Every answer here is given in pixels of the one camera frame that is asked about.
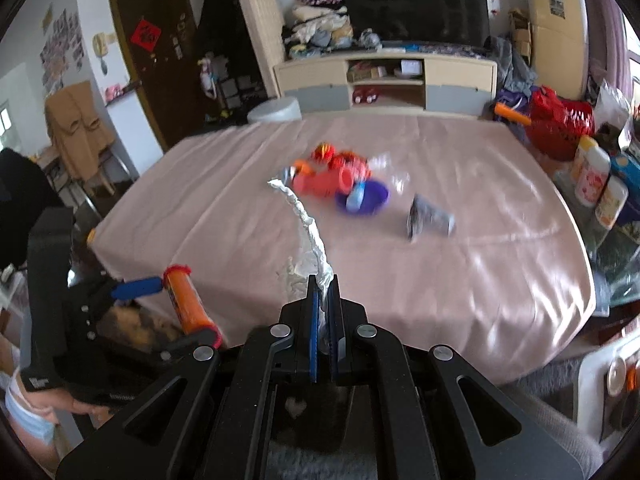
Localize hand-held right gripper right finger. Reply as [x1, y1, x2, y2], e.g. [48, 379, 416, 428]
[327, 274, 586, 480]

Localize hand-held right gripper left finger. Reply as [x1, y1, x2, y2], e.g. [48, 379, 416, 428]
[55, 275, 321, 480]

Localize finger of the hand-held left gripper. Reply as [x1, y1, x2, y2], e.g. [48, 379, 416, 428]
[97, 327, 222, 366]
[70, 276, 165, 321]

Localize orange cylindrical tube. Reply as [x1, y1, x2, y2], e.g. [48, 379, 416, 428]
[164, 264, 222, 346]

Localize white plastic wrapper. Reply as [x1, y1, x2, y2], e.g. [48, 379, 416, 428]
[267, 176, 336, 356]

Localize red paper wrapper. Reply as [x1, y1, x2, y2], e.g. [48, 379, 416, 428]
[332, 151, 372, 181]

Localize person's left hand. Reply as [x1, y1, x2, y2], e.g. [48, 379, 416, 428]
[50, 390, 115, 418]

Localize black cloth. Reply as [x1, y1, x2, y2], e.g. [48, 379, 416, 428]
[0, 147, 66, 271]

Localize purple plastic bowl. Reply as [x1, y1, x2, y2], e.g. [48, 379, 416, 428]
[334, 180, 390, 217]

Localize coral plastic cup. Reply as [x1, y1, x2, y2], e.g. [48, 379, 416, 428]
[292, 167, 356, 198]

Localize person's own body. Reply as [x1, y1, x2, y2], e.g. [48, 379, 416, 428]
[0, 335, 63, 466]

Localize grey foil packet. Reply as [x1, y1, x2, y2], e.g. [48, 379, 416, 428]
[407, 194, 457, 241]

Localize clear plastic wrap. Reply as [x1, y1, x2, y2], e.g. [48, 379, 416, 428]
[370, 152, 411, 193]

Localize white cabinet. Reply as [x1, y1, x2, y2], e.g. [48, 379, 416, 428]
[105, 92, 166, 181]

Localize brown coat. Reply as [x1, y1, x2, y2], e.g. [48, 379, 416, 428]
[44, 81, 116, 181]

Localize pink toy car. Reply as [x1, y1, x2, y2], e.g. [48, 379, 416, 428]
[102, 82, 138, 103]

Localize white round stool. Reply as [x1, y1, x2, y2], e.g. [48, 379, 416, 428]
[247, 99, 303, 123]

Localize dark brown door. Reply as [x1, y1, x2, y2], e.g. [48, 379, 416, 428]
[105, 0, 201, 153]

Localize white pink hanging bag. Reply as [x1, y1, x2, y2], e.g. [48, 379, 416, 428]
[199, 56, 217, 101]

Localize beige television cabinet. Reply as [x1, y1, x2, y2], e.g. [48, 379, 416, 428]
[274, 50, 498, 113]

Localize small tan box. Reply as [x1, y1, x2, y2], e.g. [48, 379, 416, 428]
[347, 62, 388, 83]

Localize red diamond door decoration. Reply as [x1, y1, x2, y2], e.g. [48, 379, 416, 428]
[129, 20, 162, 52]

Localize dark hanging coats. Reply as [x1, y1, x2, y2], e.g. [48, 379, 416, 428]
[192, 0, 261, 111]

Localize purple bag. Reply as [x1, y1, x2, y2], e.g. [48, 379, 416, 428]
[495, 87, 528, 126]

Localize pile of clothes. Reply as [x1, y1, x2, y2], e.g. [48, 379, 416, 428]
[282, 2, 353, 58]

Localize white bottle red label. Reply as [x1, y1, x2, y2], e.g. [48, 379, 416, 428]
[570, 136, 612, 206]

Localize red plastic basket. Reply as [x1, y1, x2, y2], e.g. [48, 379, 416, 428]
[525, 87, 596, 161]

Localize white bottle orange label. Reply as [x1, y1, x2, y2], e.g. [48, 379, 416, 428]
[595, 176, 629, 231]

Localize grey clothing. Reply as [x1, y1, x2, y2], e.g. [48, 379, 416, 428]
[487, 36, 538, 96]

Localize black television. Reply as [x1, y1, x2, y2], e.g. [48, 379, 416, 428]
[340, 0, 491, 48]

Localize blue box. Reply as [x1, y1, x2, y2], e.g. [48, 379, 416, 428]
[610, 152, 640, 226]

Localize tall cardboard box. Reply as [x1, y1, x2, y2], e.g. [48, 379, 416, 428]
[522, 0, 588, 101]

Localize wall photo collage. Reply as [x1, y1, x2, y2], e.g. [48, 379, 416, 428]
[39, 10, 85, 96]

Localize beige wall intercom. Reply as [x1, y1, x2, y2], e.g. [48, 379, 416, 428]
[92, 32, 117, 76]

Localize orange handle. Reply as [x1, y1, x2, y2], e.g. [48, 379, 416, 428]
[494, 102, 532, 126]

